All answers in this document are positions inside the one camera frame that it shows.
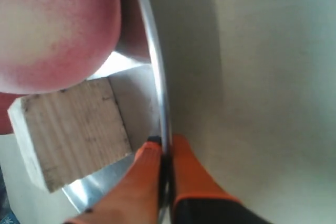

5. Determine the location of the white wooden cube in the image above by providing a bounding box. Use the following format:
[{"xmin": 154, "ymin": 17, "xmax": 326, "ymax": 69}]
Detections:
[{"xmin": 8, "ymin": 78, "xmax": 132, "ymax": 193}]

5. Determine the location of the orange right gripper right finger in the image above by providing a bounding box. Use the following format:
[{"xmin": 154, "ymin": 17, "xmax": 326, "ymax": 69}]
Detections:
[{"xmin": 171, "ymin": 135, "xmax": 264, "ymax": 223}]

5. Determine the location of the pink toy peach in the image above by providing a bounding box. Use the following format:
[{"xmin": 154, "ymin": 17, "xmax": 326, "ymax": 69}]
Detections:
[{"xmin": 1, "ymin": 0, "xmax": 121, "ymax": 94}]

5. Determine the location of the round metal plate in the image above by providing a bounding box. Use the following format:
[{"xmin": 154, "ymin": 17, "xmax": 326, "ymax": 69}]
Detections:
[{"xmin": 0, "ymin": 0, "xmax": 174, "ymax": 224}]

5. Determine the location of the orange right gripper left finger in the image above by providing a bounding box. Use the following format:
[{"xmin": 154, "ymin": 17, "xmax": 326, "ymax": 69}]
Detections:
[{"xmin": 65, "ymin": 136, "xmax": 162, "ymax": 224}]

